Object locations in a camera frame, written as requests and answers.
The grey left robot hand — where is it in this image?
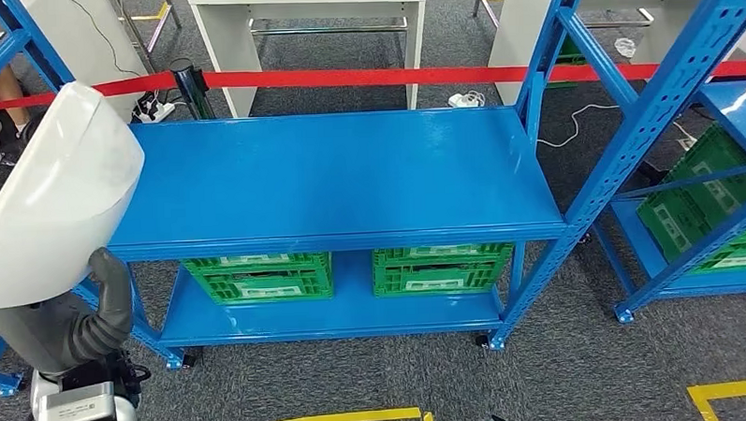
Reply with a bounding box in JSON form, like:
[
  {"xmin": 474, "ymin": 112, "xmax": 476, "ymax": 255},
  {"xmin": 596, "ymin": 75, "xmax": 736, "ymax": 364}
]
[{"xmin": 0, "ymin": 245, "xmax": 137, "ymax": 378}]

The white curved plastic part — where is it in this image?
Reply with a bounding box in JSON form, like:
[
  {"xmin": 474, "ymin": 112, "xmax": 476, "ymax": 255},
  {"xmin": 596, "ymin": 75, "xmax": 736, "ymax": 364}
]
[{"xmin": 0, "ymin": 80, "xmax": 151, "ymax": 311}]

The green plastic crate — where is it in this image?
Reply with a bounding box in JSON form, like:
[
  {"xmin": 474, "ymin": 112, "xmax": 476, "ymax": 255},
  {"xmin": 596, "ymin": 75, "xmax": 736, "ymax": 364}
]
[
  {"xmin": 192, "ymin": 268, "xmax": 335, "ymax": 307},
  {"xmin": 181, "ymin": 253, "xmax": 333, "ymax": 283},
  {"xmin": 372, "ymin": 242, "xmax": 516, "ymax": 273},
  {"xmin": 663, "ymin": 123, "xmax": 746, "ymax": 225},
  {"xmin": 373, "ymin": 261, "xmax": 509, "ymax": 298},
  {"xmin": 543, "ymin": 36, "xmax": 586, "ymax": 89},
  {"xmin": 635, "ymin": 183, "xmax": 746, "ymax": 277}
]

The white power strip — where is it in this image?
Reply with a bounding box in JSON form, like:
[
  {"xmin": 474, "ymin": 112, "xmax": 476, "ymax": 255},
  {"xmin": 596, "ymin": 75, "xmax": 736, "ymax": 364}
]
[{"xmin": 131, "ymin": 90, "xmax": 178, "ymax": 124}]

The person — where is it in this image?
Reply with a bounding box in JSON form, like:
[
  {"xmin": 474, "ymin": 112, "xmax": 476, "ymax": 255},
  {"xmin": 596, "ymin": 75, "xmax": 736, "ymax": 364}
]
[{"xmin": 0, "ymin": 41, "xmax": 36, "ymax": 149}]

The red barrier belt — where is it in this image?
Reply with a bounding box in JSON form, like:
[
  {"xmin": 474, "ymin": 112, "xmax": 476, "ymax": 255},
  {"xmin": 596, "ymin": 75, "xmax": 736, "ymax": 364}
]
[
  {"xmin": 0, "ymin": 69, "xmax": 178, "ymax": 113},
  {"xmin": 201, "ymin": 53, "xmax": 746, "ymax": 96}
]

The white table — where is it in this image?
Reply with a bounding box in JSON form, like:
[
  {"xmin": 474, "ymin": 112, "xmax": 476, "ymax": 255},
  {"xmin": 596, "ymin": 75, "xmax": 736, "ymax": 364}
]
[
  {"xmin": 485, "ymin": 0, "xmax": 746, "ymax": 108},
  {"xmin": 0, "ymin": 0, "xmax": 151, "ymax": 127},
  {"xmin": 187, "ymin": 0, "xmax": 432, "ymax": 121}
]

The white plug adapter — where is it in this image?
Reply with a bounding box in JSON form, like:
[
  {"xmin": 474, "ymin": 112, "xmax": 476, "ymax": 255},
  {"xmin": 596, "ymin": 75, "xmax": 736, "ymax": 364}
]
[{"xmin": 447, "ymin": 90, "xmax": 487, "ymax": 110}]

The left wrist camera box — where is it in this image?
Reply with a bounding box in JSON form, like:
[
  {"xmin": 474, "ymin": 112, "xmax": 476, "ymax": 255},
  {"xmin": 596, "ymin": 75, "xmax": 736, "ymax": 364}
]
[{"xmin": 30, "ymin": 380, "xmax": 118, "ymax": 421}]

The black stanchion post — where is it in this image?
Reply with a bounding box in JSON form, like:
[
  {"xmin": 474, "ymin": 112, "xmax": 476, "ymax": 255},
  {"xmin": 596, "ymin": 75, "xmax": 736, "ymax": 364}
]
[{"xmin": 168, "ymin": 56, "xmax": 217, "ymax": 122}]

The metal leg frame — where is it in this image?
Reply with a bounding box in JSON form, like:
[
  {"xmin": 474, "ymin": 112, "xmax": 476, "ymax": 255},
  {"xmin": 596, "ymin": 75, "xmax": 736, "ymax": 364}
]
[{"xmin": 107, "ymin": 0, "xmax": 183, "ymax": 77}]

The white floor cable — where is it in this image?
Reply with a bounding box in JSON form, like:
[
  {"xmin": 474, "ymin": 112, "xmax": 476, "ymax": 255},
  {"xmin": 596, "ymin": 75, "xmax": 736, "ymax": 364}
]
[{"xmin": 535, "ymin": 101, "xmax": 622, "ymax": 149}]

